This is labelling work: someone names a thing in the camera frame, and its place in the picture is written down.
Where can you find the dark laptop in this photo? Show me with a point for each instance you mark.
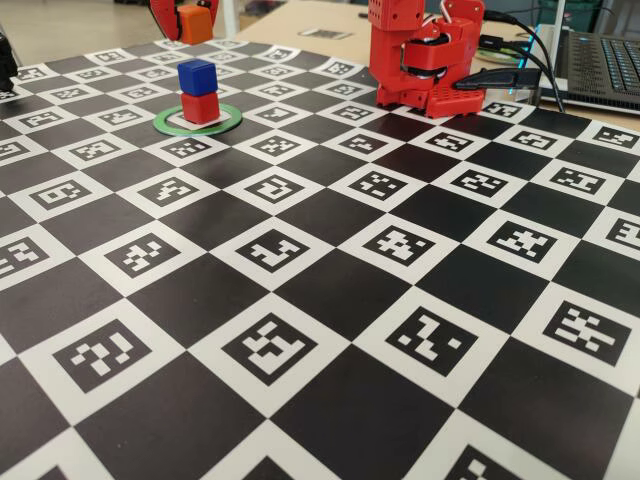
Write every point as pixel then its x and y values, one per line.
pixel 600 65

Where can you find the red cube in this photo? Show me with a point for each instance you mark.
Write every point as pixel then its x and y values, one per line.
pixel 200 107

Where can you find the black stand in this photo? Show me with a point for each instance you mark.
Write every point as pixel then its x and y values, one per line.
pixel 5 65

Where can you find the red moving gripper jaw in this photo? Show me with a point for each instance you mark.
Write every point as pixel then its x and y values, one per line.
pixel 167 17

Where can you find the blue cube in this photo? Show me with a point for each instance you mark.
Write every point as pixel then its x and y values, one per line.
pixel 197 77

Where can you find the red fixed gripper jaw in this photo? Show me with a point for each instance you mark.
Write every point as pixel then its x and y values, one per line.
pixel 215 10

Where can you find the small paper marker sheet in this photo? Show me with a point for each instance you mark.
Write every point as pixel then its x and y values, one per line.
pixel 325 33

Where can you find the black white marker mat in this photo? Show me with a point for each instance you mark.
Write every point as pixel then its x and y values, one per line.
pixel 350 400

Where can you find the orange cube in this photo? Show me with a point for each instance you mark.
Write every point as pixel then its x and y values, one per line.
pixel 195 25

